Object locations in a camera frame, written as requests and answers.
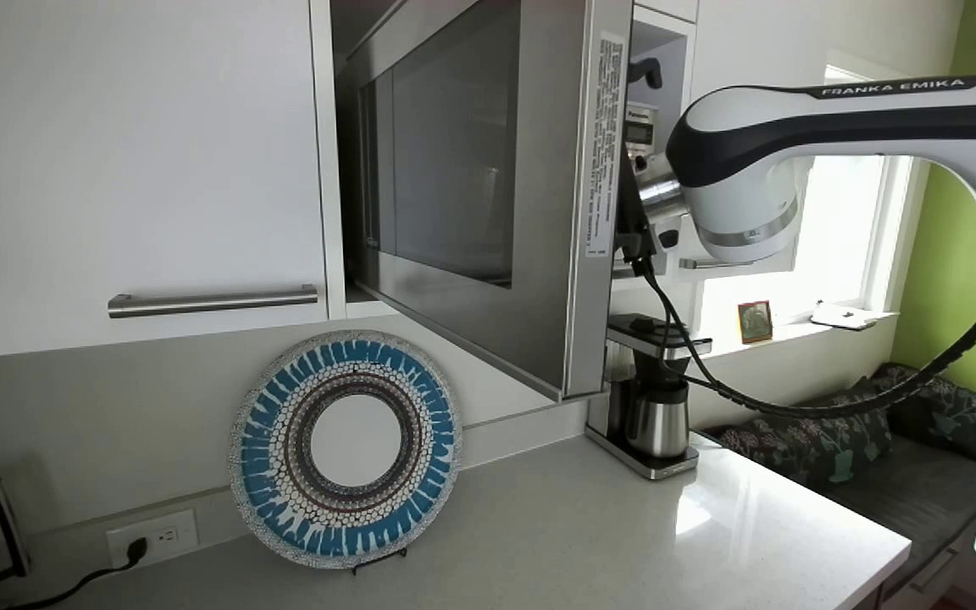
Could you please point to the stainless microwave door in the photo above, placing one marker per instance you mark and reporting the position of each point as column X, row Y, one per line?
column 454, row 170

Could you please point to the white wall outlet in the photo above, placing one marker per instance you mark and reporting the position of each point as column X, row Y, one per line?
column 167, row 536

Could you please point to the stainless steel microwave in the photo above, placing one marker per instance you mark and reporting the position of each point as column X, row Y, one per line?
column 638, row 126

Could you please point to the small dark picture frame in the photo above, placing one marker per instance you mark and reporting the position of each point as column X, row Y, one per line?
column 755, row 324

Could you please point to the white wall cabinet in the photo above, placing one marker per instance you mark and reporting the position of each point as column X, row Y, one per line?
column 759, row 40

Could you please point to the bright window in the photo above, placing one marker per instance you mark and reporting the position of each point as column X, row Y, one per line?
column 863, row 225

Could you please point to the black plate stand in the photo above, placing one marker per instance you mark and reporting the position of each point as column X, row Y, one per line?
column 380, row 561

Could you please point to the wide white cabinet door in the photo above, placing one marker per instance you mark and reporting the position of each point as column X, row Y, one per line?
column 128, row 148

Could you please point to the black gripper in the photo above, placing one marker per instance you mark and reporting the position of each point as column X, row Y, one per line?
column 634, row 233

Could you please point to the dark floral bench cushion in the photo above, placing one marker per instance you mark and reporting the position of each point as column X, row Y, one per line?
column 814, row 442

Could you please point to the steel black coffee maker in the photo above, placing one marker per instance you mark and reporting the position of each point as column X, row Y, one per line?
column 653, row 425

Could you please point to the white folded paper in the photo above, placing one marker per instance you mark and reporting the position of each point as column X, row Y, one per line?
column 849, row 317

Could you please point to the blue patterned decorative plate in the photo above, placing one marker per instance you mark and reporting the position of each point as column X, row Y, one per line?
column 287, row 495

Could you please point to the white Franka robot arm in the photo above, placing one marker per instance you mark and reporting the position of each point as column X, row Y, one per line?
column 849, row 125

